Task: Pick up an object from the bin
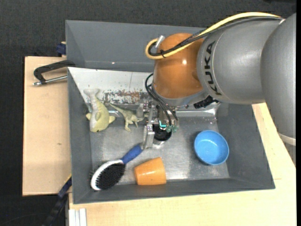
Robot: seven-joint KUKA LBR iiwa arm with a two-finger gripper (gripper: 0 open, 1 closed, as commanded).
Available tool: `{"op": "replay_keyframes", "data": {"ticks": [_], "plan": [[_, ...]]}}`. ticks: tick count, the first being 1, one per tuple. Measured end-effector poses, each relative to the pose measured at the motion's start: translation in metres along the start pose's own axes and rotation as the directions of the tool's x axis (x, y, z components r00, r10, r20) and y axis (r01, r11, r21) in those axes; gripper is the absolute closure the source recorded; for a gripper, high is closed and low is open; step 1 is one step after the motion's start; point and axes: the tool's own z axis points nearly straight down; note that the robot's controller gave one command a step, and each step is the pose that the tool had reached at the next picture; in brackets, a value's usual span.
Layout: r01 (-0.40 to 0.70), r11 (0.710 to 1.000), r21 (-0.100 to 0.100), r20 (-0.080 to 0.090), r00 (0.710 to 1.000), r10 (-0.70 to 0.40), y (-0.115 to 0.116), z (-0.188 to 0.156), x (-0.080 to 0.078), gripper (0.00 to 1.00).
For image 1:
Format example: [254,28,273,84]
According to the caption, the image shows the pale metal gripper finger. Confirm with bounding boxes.
[142,125,148,149]
[147,123,155,150]

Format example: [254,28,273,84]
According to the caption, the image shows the black round object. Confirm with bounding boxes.
[153,124,173,145]

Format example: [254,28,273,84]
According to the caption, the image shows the pale green toy dinosaur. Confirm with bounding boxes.
[109,103,144,133]

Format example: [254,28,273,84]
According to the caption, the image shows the orange plastic cup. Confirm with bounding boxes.
[133,156,167,186]

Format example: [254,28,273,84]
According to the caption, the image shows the grey metal bin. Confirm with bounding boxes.
[64,19,276,205]

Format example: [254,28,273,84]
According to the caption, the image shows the yellow and white toy whale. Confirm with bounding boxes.
[83,88,116,133]

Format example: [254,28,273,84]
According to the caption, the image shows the blue plastic bowl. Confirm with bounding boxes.
[193,129,230,166]

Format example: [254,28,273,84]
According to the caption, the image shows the brown cardboard board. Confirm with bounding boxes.
[22,56,72,197]

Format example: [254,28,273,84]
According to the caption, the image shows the black cylinder on white bracket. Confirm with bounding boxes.
[193,95,221,110]

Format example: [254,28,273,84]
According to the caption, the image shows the blue-handled black hairbrush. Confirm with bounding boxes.
[90,142,144,191]

